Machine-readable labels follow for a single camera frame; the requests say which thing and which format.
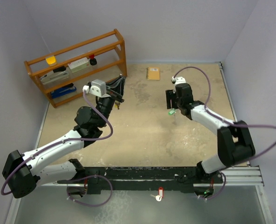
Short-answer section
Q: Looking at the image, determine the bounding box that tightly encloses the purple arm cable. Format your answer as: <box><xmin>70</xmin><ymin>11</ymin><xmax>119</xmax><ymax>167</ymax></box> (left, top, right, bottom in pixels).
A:
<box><xmin>1</xmin><ymin>91</ymin><xmax>114</xmax><ymax>207</ymax></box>
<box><xmin>174</xmin><ymin>66</ymin><xmax>276</xmax><ymax>201</ymax></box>

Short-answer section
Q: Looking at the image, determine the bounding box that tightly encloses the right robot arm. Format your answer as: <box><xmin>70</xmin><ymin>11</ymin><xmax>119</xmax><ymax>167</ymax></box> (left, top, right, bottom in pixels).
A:
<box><xmin>165</xmin><ymin>83</ymin><xmax>255</xmax><ymax>182</ymax></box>

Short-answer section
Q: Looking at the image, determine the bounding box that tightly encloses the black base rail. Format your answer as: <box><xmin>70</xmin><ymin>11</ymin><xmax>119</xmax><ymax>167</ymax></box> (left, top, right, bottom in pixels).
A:
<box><xmin>57</xmin><ymin>158</ymin><xmax>224</xmax><ymax>196</ymax></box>

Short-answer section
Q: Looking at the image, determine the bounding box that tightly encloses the orange wooden shelf rack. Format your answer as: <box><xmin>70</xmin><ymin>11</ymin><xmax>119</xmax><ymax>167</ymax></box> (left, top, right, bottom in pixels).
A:
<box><xmin>24</xmin><ymin>29</ymin><xmax>127</xmax><ymax>108</ymax></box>

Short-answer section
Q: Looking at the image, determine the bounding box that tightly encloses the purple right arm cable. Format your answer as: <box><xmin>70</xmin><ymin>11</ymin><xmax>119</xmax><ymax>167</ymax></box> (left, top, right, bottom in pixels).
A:
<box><xmin>174</xmin><ymin>66</ymin><xmax>276</xmax><ymax>201</ymax></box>

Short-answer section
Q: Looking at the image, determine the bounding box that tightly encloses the aluminium frame rail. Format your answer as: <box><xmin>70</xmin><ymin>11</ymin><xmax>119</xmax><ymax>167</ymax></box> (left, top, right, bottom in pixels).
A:
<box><xmin>222</xmin><ymin>167</ymin><xmax>264</xmax><ymax>186</ymax></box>

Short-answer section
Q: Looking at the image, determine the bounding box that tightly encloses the tan spiral notebook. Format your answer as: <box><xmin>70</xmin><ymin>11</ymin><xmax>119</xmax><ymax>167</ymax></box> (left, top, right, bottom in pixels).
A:
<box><xmin>146</xmin><ymin>67</ymin><xmax>160</xmax><ymax>81</ymax></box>

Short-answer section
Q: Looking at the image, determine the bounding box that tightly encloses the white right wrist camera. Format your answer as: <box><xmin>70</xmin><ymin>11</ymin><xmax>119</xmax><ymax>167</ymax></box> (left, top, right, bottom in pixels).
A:
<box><xmin>171</xmin><ymin>76</ymin><xmax>186</xmax><ymax>85</ymax></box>

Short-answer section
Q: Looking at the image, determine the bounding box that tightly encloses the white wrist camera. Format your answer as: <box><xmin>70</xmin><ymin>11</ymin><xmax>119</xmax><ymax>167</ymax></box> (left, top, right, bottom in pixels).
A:
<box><xmin>82</xmin><ymin>79</ymin><xmax>110</xmax><ymax>98</ymax></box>
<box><xmin>171</xmin><ymin>76</ymin><xmax>186</xmax><ymax>85</ymax></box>

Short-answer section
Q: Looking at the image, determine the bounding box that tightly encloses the red tag key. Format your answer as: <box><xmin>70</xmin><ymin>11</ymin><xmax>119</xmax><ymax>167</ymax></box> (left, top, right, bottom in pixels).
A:
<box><xmin>150</xmin><ymin>187</ymin><xmax>164</xmax><ymax>202</ymax></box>

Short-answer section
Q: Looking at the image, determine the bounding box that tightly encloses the blue stapler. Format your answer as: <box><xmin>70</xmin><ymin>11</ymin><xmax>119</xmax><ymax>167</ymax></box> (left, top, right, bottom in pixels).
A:
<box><xmin>50</xmin><ymin>83</ymin><xmax>77</xmax><ymax>98</ymax></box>

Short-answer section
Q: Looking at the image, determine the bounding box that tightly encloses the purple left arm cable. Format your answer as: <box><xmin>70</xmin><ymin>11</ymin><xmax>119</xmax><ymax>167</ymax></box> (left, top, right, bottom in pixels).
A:
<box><xmin>1</xmin><ymin>91</ymin><xmax>114</xmax><ymax>207</ymax></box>

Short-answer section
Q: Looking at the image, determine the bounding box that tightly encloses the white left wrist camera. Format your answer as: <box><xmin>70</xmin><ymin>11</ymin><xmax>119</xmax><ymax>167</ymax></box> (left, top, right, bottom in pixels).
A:
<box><xmin>82</xmin><ymin>79</ymin><xmax>110</xmax><ymax>98</ymax></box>

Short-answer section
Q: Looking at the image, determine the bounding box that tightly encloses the yellow tag key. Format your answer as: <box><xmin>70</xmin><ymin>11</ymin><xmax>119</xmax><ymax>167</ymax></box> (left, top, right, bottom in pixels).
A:
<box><xmin>115</xmin><ymin>101</ymin><xmax>120</xmax><ymax>110</ymax></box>

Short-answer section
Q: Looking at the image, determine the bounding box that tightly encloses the yellow lidded jar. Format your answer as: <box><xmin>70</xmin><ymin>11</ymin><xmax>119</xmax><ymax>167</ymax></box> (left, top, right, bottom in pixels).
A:
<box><xmin>45</xmin><ymin>56</ymin><xmax>57</xmax><ymax>67</ymax></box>

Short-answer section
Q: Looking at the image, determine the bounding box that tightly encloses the white cardboard box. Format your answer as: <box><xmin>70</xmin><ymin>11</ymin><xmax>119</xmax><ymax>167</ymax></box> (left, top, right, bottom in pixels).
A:
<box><xmin>68</xmin><ymin>57</ymin><xmax>90</xmax><ymax>73</ymax></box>

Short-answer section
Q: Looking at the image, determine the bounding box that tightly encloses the red black stamp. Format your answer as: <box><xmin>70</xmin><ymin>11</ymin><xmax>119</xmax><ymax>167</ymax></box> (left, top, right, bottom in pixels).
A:
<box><xmin>89</xmin><ymin>54</ymin><xmax>97</xmax><ymax>66</ymax></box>

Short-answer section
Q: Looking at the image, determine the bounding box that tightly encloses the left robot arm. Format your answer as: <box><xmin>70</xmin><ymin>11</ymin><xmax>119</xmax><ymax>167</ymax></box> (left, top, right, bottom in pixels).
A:
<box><xmin>1</xmin><ymin>75</ymin><xmax>126</xmax><ymax>198</ymax></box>

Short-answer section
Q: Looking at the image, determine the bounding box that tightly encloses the white black stapler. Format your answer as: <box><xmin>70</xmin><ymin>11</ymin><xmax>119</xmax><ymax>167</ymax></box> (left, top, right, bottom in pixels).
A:
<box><xmin>40</xmin><ymin>68</ymin><xmax>71</xmax><ymax>85</ymax></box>

